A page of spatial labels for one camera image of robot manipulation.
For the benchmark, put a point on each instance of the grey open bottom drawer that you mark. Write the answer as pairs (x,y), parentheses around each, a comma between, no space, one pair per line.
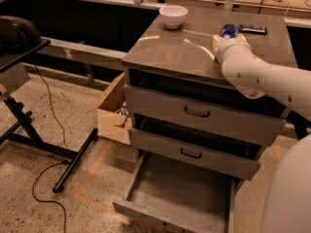
(177,197)

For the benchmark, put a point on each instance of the wooden background table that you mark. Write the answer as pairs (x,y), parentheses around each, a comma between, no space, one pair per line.
(289,8)

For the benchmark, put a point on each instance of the grey metal rail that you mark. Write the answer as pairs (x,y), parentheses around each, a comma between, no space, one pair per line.
(86,54)

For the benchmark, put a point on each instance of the grey top drawer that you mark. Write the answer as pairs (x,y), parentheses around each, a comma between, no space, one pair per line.
(231,123)

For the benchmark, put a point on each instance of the dark bag on stand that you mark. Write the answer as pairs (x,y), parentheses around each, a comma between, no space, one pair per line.
(17,34)

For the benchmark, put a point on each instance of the black metal stand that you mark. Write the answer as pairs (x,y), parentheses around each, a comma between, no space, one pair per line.
(23,131)

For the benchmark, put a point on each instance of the grey middle drawer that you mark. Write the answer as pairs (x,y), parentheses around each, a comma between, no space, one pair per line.
(214,160)

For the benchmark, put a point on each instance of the grey drawer cabinet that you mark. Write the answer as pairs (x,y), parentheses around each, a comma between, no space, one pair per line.
(181,62)

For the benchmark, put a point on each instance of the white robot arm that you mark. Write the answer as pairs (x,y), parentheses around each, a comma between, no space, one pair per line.
(287,206)

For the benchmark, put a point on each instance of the cardboard box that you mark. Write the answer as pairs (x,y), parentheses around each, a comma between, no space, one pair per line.
(112,121)

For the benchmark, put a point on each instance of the white bowl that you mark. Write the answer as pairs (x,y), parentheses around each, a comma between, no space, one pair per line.
(173,16)

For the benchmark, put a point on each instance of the blue pepsi can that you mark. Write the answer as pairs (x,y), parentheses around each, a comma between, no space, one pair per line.
(229,31)

